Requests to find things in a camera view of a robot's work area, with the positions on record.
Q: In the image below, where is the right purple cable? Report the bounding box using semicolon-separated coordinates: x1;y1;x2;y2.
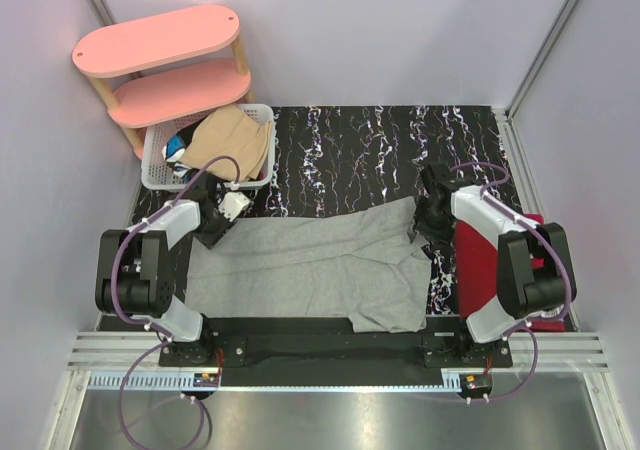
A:
447;161;574;404

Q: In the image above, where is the black blue white garment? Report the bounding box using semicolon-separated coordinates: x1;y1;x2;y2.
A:
161;122;214;183

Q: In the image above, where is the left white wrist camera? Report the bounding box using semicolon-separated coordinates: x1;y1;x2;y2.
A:
218;183;251;222

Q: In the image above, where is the purple cable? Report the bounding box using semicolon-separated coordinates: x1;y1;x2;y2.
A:
447;161;574;404
110;155;242;445

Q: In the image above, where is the beige t shirt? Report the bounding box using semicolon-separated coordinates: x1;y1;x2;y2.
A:
178;105;273;182

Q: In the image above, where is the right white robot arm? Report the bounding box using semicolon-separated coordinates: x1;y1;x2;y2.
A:
408;162;577;367

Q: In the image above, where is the grey t shirt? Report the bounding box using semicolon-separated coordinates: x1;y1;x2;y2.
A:
186;197;431;333

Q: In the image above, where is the red folded t shirt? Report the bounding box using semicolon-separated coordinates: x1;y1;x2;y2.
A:
454;214;577;343

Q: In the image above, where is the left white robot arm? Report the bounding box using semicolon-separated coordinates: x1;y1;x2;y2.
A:
95;174;250;366

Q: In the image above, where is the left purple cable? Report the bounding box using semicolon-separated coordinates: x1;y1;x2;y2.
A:
110;155;242;445

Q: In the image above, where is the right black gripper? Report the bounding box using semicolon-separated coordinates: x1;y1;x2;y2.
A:
406;196;458;252

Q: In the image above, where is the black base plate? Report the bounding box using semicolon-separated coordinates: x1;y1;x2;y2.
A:
159;316;513;390

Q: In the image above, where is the pink three-tier shelf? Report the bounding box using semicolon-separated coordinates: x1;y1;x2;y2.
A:
72;4;255;156

